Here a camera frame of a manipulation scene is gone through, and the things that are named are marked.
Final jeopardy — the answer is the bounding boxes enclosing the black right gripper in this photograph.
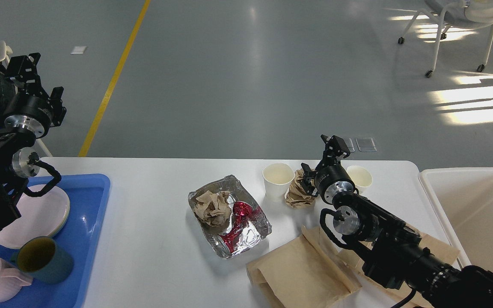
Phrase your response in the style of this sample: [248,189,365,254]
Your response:
[300,135,356,205]

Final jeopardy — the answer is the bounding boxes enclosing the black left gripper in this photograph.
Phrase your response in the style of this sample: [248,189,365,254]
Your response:
[3,53,67,139]

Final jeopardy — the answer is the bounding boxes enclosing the pink plate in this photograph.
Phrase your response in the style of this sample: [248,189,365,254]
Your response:
[0,187,71,249]

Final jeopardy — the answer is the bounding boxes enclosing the dark green mug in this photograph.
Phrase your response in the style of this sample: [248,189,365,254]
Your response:
[11,236,74,284]

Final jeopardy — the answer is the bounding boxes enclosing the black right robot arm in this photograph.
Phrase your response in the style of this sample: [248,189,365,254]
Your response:
[300,135,493,308]

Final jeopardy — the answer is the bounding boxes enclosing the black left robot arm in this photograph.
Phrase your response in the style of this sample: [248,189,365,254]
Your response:
[0,53,66,231]

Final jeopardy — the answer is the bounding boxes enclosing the crumpled brown paper ball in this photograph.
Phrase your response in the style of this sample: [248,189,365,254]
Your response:
[285,169,315,209]

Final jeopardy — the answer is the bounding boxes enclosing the white paper cup right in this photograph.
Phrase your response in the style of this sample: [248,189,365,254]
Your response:
[346,165,373,195]

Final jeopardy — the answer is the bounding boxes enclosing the white paper cup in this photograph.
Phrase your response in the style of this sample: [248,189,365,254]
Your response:
[262,163,295,201]
[346,165,373,195]

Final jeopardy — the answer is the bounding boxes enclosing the white paper cup left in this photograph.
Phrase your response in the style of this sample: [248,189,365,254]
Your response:
[262,163,295,201]

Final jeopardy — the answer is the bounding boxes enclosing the aluminium foil tray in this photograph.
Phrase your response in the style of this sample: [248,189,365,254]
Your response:
[187,175,272,259]

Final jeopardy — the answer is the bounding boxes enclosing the brown paper bag front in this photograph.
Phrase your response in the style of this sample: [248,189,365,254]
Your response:
[246,227,362,308]

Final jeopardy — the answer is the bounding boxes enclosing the brown paper bag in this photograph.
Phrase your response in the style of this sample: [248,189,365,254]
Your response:
[246,227,362,308]
[337,232,460,308]

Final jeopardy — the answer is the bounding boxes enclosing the brown paper bag rear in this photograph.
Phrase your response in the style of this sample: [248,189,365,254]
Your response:
[337,232,460,308]

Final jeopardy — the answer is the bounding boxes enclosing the blue plastic tray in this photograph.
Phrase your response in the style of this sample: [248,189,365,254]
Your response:
[0,174,111,308]

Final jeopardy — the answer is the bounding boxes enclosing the crumpled brown paper in tray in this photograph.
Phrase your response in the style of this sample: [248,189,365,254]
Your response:
[193,190,232,227]

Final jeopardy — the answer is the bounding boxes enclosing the yellow plate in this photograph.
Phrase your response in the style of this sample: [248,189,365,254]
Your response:
[48,204,71,237]

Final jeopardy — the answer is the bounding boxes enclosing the white plastic bin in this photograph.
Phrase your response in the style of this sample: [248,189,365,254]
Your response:
[419,167,493,272]

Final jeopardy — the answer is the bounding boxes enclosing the white chair right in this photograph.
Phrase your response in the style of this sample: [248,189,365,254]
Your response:
[397,0,493,78]

